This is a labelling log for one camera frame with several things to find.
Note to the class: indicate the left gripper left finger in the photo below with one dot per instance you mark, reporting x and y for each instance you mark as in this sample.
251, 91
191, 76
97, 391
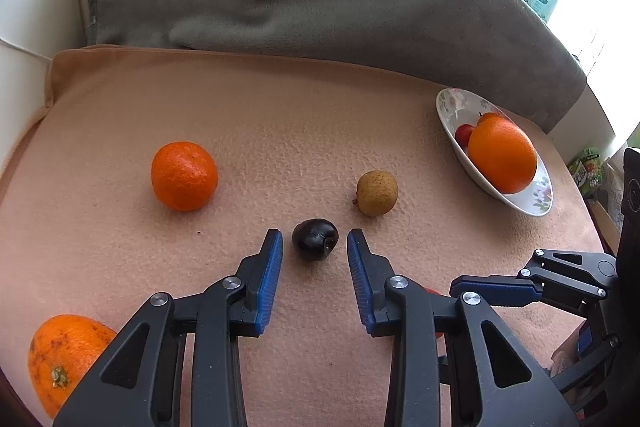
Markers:
137, 379

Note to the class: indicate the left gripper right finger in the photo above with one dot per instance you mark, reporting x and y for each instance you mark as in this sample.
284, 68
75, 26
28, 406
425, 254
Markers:
492, 379

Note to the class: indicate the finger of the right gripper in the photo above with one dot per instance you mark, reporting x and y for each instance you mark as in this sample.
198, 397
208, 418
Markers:
498, 290
569, 278

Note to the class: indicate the small red cherry tomato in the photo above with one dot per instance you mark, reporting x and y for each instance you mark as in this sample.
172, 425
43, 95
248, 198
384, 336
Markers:
463, 135

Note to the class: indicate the small mandarin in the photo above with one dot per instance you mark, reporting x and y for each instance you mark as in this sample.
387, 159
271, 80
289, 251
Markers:
487, 116
184, 176

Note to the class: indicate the dark cherry without stem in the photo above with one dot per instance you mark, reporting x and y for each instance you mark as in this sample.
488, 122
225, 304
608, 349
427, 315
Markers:
315, 239

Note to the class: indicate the medium orange tangerine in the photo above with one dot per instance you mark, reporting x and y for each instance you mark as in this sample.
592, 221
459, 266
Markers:
61, 352

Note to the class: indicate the green snack packet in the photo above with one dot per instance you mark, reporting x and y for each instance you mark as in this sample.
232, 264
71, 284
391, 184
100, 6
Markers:
586, 171

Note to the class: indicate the large orange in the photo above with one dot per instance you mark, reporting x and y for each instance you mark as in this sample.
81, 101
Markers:
502, 152

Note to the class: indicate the brown longan far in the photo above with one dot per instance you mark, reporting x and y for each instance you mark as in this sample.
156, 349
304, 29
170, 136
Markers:
376, 193

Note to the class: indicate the floral white plate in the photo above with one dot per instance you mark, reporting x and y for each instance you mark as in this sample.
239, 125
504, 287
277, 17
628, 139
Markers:
455, 107

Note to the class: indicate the pink beige blanket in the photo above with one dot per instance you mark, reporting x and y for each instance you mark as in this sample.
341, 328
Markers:
82, 231

